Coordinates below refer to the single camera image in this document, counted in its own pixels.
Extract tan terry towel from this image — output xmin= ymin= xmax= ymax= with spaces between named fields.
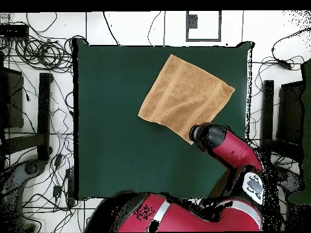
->
xmin=137 ymin=53 xmax=236 ymax=146

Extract dark green table cloth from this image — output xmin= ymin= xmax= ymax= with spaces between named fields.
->
xmin=72 ymin=38 xmax=255 ymax=201

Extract black floor stand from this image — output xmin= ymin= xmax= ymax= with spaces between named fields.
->
xmin=2 ymin=72 xmax=53 ymax=162
xmin=259 ymin=79 xmax=304 ymax=166

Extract grey chair base leg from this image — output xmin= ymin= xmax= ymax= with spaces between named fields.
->
xmin=274 ymin=166 xmax=306 ymax=195
xmin=0 ymin=158 xmax=48 ymax=233

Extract black power adapter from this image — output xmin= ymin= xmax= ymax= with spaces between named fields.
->
xmin=276 ymin=59 xmax=292 ymax=70

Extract small black device box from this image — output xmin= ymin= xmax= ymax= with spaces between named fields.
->
xmin=0 ymin=24 xmax=30 ymax=39

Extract grey square frame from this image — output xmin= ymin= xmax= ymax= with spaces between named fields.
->
xmin=185 ymin=10 xmax=222 ymax=42

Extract coiled black cables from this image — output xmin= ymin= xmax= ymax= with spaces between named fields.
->
xmin=14 ymin=36 xmax=73 ymax=73

